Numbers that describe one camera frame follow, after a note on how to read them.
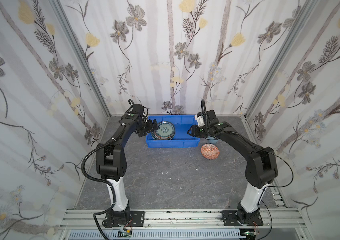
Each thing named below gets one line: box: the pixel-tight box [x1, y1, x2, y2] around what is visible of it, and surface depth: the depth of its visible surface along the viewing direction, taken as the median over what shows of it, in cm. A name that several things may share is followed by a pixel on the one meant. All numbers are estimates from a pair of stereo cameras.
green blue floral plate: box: [151, 121, 175, 140], surface depth 106 cm
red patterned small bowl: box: [200, 143, 220, 160], surface depth 100 cm
